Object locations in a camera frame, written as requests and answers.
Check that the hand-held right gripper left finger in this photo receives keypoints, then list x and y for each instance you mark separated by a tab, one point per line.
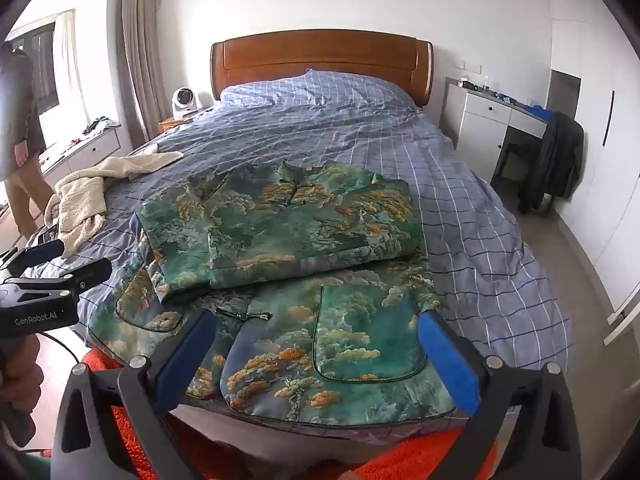
186	355

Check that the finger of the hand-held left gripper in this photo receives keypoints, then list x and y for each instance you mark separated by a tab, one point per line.
82	275
42	251

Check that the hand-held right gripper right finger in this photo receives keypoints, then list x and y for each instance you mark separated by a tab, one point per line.
448	366

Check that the green printed jacket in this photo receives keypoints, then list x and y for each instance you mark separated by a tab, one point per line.
310	220

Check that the person's left hand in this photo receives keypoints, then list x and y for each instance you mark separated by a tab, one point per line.
20	375

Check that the cream fleece blanket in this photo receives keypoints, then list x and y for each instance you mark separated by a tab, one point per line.
80	200

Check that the orange fleece clothing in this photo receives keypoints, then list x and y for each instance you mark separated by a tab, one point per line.
440	455

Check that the white window cabinet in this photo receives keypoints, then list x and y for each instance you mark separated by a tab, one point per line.
95	150

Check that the green cloth pile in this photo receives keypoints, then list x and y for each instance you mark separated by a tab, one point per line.
99	125

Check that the wooden nightstand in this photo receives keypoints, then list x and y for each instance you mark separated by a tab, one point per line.
175	122

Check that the bed with blue striped cover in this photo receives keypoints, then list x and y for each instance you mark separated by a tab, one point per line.
460	185

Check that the dark framed window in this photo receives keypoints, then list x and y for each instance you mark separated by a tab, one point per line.
42	67

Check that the grey curtain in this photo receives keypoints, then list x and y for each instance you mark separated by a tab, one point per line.
142	60

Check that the dark chair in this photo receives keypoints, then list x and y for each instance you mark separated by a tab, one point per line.
507	157

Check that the white desk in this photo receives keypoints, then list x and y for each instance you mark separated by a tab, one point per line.
480	125

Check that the blue desk item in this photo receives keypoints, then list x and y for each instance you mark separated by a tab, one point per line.
540	111

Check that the white wardrobe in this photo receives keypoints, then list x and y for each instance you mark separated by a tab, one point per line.
605	110

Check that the wooden bed headboard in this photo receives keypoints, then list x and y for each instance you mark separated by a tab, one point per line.
320	57

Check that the white security camera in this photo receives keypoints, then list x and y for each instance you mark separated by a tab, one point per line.
182	102

